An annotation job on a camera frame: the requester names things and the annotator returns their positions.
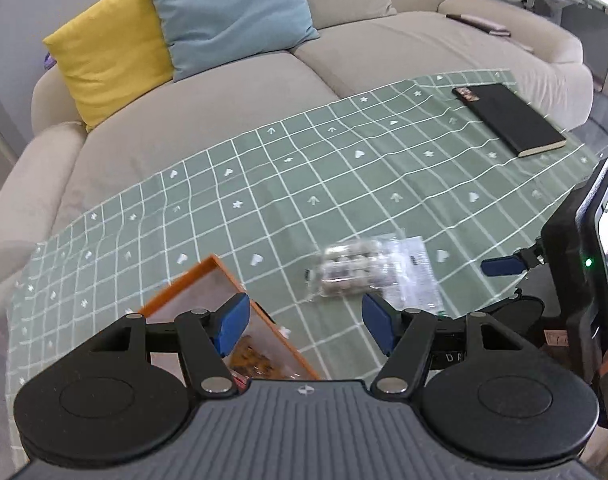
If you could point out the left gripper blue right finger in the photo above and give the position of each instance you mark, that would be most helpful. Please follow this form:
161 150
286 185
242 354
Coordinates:
405 338

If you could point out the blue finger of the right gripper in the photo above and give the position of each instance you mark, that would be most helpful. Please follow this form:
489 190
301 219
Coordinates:
519 262

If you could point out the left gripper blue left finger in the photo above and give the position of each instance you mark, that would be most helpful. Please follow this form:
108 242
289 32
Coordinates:
206 338

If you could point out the orange glazed nuts packet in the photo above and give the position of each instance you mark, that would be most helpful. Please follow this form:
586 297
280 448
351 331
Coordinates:
247 361

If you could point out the dark device on sofa arm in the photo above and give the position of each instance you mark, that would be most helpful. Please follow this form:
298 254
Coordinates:
483 24

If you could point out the orange cardboard box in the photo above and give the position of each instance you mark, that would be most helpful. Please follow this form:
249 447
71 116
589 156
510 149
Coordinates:
208 285

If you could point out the clear bag of pale nuts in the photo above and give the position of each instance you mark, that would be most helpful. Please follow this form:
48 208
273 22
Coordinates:
397 268

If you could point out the green checked tablecloth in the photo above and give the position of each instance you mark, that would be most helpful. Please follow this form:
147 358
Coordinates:
405 158

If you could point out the black notebook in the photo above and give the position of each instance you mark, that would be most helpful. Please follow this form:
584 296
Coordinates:
517 124

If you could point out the beige fabric sofa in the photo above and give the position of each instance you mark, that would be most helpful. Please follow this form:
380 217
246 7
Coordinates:
67 170

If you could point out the yellow cushion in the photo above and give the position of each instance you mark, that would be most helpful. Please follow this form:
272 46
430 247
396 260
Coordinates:
110 55

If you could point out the light blue cushion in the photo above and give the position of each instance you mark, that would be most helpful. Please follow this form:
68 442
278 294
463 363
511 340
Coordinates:
203 34

